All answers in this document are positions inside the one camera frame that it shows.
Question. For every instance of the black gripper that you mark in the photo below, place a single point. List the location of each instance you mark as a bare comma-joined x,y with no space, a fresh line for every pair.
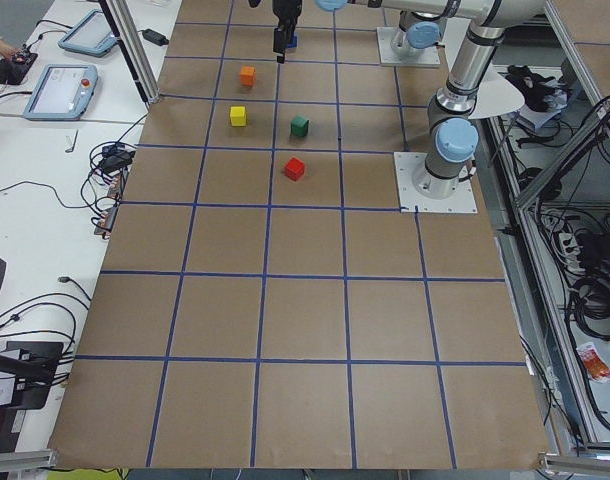
285,10

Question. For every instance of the red wooden block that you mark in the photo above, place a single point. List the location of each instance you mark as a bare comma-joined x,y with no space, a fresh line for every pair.
294,169

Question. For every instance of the blue wooden block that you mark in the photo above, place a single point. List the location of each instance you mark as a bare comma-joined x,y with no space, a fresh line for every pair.
293,42

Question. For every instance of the orange wooden block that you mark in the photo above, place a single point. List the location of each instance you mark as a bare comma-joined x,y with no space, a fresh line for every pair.
247,76

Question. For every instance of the yellow wooden block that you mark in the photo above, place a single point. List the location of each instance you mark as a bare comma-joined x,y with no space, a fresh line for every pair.
238,116

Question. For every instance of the green wooden block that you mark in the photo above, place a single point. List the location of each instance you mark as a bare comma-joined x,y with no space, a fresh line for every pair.
299,126

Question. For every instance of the person's hand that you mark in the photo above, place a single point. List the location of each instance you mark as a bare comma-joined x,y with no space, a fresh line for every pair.
0,47

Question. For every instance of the black power adapter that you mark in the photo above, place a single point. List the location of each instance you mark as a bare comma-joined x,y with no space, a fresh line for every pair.
155,37

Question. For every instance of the far blue teach pendant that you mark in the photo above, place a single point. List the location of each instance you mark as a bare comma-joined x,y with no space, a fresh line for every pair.
91,36

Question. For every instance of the blue teach pendant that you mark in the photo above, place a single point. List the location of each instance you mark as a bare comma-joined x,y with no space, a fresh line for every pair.
91,36
62,93

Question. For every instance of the near blue teach pendant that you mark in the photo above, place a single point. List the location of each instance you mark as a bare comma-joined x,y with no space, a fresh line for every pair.
62,93

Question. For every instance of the metal allen key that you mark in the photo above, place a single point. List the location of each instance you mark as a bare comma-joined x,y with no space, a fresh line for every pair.
72,141

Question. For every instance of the black electronic device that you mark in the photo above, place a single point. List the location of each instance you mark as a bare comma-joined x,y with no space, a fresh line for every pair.
13,72

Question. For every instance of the brown grid paper mat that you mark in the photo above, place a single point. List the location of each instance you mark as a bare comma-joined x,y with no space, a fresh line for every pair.
242,319

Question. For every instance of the orange snack packet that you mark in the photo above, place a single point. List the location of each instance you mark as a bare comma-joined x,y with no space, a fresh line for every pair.
597,369

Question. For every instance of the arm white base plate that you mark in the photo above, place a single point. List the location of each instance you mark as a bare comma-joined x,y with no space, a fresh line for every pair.
420,192
395,51

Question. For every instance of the aluminium frame post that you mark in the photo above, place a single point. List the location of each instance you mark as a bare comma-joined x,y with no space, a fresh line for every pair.
122,25

